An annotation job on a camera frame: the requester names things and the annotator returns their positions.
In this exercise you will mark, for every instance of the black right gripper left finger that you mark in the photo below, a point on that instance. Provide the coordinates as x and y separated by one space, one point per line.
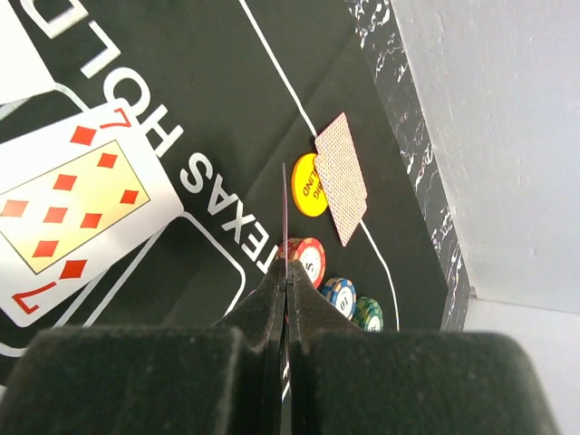
224 379

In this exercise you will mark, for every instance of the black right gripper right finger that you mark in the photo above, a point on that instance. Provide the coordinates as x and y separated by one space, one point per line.
346 381

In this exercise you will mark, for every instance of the green chips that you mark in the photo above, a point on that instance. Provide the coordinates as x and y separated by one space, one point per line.
368 314

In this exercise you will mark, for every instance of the blue chips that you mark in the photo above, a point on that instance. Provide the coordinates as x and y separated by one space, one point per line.
341 294

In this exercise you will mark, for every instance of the red chips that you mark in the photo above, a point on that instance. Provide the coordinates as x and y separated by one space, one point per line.
309 251

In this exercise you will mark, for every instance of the yellow round dealer button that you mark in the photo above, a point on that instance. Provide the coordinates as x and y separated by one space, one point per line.
307 189

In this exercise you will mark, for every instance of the red back card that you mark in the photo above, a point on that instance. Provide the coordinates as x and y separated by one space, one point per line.
340 171
285 371

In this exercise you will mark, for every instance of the seven of diamonds card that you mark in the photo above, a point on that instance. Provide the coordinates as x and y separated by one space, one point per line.
76 197

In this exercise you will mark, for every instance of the black poker table mat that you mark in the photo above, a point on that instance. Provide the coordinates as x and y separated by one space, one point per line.
244 83

